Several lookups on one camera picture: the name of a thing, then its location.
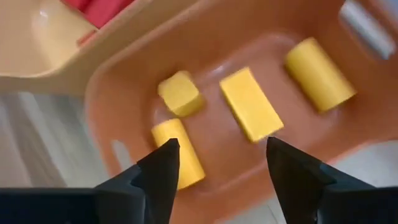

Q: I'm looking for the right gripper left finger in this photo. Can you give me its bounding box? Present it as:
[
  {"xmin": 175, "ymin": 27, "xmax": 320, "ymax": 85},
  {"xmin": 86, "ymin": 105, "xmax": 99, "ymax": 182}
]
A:
[{"xmin": 95, "ymin": 138, "xmax": 181, "ymax": 224}]

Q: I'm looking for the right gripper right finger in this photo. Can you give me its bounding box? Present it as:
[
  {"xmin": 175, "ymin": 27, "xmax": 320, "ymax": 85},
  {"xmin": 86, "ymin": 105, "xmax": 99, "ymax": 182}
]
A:
[{"xmin": 266, "ymin": 136, "xmax": 337, "ymax": 224}]

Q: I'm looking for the yellow cylinder block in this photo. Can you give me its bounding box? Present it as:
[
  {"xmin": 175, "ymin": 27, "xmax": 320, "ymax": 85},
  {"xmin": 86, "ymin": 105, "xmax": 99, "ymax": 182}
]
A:
[
  {"xmin": 151, "ymin": 118, "xmax": 206, "ymax": 190},
  {"xmin": 284, "ymin": 37, "xmax": 358, "ymax": 113}
]

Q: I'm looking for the yellow rectangular block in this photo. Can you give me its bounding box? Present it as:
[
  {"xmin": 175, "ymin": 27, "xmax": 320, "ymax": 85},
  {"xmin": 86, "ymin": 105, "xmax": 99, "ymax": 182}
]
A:
[{"xmin": 219, "ymin": 66, "xmax": 285, "ymax": 144}]

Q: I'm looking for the small yellow cube block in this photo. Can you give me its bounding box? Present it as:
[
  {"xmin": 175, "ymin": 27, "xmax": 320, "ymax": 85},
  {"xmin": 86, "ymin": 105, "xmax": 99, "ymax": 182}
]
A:
[{"xmin": 157, "ymin": 70, "xmax": 205, "ymax": 118}]

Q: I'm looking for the red stud block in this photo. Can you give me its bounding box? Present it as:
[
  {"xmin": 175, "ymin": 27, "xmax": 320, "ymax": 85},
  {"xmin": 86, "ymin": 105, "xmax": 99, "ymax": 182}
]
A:
[{"xmin": 82, "ymin": 0, "xmax": 135, "ymax": 29}]

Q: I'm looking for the small orange plastic bin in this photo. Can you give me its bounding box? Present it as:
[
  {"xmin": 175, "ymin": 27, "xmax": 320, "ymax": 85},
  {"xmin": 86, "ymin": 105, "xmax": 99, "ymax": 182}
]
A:
[{"xmin": 83, "ymin": 0, "xmax": 398, "ymax": 224}]

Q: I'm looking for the large yellow plastic bin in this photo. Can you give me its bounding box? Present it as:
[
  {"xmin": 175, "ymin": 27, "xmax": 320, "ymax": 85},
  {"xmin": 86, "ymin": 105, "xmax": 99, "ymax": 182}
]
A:
[{"xmin": 0, "ymin": 0, "xmax": 200, "ymax": 96}]

